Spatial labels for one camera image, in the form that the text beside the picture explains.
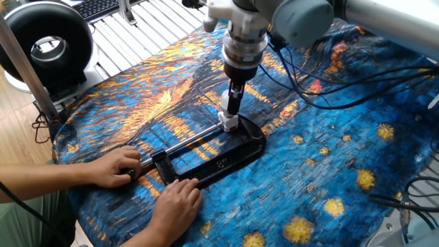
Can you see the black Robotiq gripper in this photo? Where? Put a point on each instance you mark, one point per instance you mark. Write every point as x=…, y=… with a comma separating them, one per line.
x=240, y=72

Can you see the white light bulb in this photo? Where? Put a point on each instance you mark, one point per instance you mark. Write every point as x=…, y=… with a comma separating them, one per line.
x=224, y=103

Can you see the black C-clamp with silver screw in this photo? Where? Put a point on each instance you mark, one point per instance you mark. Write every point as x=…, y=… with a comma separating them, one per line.
x=236, y=161

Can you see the person's right forearm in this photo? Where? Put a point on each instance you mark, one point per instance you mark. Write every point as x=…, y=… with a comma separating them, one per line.
x=140, y=238

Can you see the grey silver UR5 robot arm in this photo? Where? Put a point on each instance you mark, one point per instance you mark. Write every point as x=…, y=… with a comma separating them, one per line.
x=302, y=17

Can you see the person's right hand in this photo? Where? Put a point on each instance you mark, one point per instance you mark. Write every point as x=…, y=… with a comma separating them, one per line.
x=176, y=209

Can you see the person's left hand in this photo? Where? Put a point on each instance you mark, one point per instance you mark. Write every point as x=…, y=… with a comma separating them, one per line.
x=111, y=168

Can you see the white lamp socket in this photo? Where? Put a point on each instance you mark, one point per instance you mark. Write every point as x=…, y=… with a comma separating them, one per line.
x=229, y=123

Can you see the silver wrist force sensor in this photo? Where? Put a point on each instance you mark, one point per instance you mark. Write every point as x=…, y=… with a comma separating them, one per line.
x=244, y=48

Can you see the starry night painting cloth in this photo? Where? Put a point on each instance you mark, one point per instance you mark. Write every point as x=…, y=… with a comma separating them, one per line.
x=308, y=154

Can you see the white device base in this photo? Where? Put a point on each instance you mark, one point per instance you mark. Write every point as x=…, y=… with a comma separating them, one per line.
x=92, y=72

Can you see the black computer keyboard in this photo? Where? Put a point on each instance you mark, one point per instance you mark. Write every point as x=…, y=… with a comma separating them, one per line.
x=96, y=7

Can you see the green trousers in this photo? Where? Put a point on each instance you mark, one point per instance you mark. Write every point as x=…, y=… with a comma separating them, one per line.
x=20, y=226

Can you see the small aluminium bracket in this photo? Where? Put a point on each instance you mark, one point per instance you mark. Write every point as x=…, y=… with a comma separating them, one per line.
x=125, y=12

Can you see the aluminium frame post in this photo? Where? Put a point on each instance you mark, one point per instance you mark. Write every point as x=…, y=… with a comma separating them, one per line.
x=27, y=72

